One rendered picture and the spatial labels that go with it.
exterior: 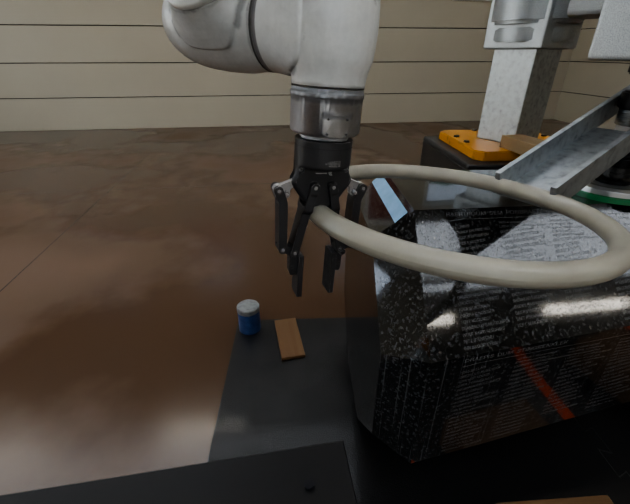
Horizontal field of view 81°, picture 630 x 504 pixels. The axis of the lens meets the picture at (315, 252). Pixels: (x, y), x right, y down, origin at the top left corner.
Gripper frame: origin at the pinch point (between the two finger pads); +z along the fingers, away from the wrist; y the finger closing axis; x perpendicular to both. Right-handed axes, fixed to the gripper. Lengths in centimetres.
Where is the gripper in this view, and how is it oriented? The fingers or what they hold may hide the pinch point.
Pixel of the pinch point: (313, 272)
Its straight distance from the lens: 56.8
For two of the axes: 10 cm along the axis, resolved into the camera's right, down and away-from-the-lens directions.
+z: -0.7, 8.9, 4.5
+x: -3.2, -4.5, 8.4
